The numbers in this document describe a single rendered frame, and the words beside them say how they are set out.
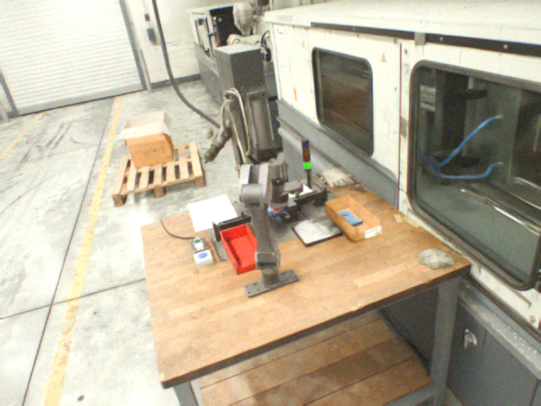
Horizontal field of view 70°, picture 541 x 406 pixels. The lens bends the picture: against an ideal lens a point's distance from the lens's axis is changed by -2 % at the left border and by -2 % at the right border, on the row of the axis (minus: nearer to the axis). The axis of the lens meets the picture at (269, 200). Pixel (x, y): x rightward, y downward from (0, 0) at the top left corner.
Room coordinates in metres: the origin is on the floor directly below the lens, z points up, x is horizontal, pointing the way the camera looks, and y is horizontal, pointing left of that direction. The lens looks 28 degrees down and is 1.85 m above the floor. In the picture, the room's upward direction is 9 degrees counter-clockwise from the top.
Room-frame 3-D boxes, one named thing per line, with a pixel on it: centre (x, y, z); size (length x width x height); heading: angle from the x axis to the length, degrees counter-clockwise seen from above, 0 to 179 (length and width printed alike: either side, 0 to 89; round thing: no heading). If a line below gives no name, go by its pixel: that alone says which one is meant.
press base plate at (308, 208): (1.65, -0.01, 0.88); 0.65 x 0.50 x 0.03; 106
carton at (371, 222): (1.45, -0.34, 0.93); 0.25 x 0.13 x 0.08; 16
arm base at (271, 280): (1.14, 0.04, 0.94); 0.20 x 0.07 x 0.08; 106
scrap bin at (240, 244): (1.35, 0.14, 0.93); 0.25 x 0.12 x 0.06; 16
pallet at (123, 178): (4.55, 1.28, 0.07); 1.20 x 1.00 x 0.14; 9
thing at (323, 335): (1.40, -0.01, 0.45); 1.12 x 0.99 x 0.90; 106
